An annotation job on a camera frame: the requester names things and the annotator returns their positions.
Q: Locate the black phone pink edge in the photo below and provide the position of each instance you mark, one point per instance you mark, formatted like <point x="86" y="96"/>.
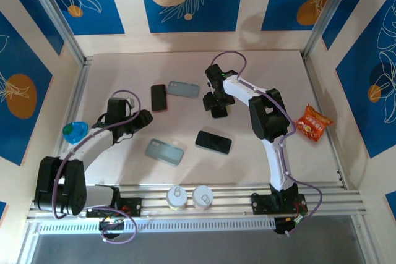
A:
<point x="158" y="97"/>

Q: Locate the black phone green frame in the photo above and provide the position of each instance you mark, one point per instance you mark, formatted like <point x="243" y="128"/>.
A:
<point x="213" y="142"/>

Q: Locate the grey-blue translucent phone case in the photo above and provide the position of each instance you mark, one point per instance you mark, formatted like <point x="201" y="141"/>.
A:
<point x="183" y="89"/>
<point x="165" y="152"/>

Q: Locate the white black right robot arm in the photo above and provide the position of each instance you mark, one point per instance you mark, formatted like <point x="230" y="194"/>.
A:
<point x="277" y="165"/>

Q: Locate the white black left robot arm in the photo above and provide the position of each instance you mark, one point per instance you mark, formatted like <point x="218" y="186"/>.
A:
<point x="92" y="146"/>

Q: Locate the blue bottle green cap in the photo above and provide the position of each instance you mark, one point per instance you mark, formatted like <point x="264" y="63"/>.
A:
<point x="75" y="132"/>

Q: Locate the cream pull-tab can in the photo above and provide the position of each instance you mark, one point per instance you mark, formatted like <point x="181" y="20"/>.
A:
<point x="177" y="197"/>

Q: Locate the right white can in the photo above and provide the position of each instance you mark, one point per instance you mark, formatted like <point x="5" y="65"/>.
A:
<point x="202" y="197"/>

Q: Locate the orange snack bag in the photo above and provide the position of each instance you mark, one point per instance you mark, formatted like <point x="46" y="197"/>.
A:
<point x="312" y="123"/>

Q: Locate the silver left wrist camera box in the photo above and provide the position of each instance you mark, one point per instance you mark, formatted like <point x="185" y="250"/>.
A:
<point x="130" y="104"/>

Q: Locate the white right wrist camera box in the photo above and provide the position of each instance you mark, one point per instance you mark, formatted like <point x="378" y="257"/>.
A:
<point x="208" y="85"/>

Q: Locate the aluminium side rail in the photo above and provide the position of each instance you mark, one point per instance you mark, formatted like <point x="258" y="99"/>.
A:
<point x="77" y="91"/>
<point x="315" y="91"/>

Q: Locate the aluminium rail base frame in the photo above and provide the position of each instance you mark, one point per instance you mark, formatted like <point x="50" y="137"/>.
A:
<point x="232" y="197"/>

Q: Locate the aluminium corner post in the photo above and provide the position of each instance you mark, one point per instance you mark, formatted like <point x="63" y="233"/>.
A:
<point x="56" y="13"/>
<point x="326" y="13"/>

